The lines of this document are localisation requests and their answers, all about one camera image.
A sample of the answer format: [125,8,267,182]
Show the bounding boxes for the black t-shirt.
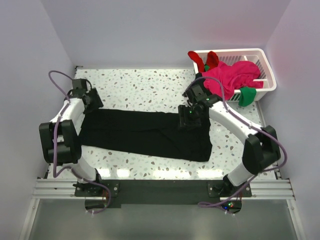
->
[79,109,212,162]

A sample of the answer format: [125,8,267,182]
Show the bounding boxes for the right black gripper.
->
[178,104,204,131]

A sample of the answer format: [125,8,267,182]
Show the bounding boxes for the green garment in basket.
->
[202,63,257,107]

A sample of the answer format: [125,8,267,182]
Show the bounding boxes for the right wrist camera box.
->
[182,84,212,104]

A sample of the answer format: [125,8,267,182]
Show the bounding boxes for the red garment in basket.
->
[187,50,220,73]

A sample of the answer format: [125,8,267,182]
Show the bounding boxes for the pink t-shirt in basket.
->
[201,60,264,102]

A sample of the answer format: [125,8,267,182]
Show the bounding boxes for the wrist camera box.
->
[70,78,92,98]
[182,84,212,104]

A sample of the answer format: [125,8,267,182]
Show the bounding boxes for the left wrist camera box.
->
[70,78,92,98]

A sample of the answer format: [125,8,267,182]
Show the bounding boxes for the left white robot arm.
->
[39,88,105,197]

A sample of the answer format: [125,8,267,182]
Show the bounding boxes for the white plastic laundry basket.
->
[188,48,277,107]

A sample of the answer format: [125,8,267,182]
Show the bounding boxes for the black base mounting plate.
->
[73,179,252,209]

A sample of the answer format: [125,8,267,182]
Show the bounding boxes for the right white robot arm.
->
[178,95,281,197]

